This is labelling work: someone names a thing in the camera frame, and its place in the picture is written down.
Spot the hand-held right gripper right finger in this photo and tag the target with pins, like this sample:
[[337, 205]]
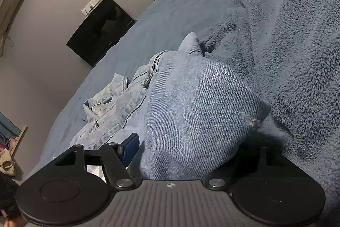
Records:
[[262, 160]]

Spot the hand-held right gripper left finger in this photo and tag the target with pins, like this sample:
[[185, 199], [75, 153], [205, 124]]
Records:
[[130, 148]]

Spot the light blue denim jacket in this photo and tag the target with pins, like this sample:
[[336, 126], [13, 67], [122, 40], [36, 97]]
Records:
[[191, 110]]

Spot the wooden shelf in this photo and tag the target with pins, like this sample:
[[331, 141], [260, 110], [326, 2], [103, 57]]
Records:
[[19, 140]]

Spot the pink object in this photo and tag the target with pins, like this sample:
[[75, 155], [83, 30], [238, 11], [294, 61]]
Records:
[[12, 143]]

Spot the bed with blue sheet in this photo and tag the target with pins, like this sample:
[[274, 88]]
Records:
[[148, 30]]

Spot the blue fleece blanket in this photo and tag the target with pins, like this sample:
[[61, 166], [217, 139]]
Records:
[[292, 43]]

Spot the black monitor screen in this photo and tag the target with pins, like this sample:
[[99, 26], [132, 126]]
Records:
[[102, 30]]

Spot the teal curtain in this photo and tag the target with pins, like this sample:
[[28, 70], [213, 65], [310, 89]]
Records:
[[9, 127]]

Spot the beige skull figurine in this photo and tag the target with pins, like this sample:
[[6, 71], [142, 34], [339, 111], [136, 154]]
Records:
[[6, 163]]

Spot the white device with buttons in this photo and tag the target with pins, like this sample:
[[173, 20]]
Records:
[[93, 2]]

